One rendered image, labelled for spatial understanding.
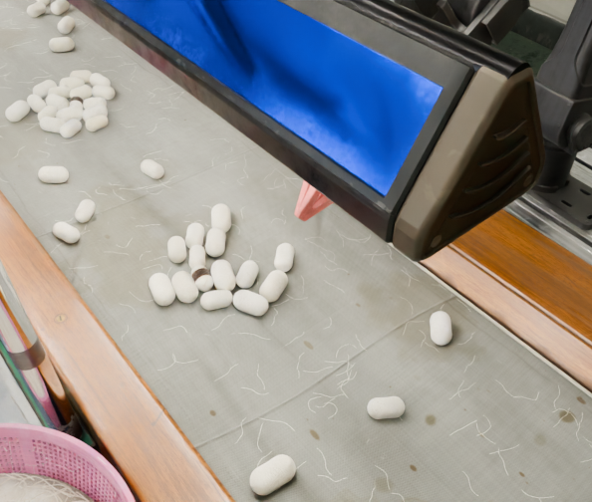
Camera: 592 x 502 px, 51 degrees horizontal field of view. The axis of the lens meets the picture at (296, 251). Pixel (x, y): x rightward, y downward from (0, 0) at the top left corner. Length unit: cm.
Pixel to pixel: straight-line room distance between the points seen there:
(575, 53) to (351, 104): 57
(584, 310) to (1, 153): 71
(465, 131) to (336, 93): 6
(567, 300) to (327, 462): 28
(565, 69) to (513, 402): 41
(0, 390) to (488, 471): 47
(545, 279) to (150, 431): 39
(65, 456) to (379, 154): 39
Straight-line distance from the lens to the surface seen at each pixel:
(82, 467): 54
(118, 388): 55
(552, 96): 82
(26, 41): 116
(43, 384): 52
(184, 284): 62
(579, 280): 67
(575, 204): 90
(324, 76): 27
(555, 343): 62
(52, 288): 64
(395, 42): 25
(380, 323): 61
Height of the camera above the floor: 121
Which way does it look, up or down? 45 degrees down
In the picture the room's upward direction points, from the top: straight up
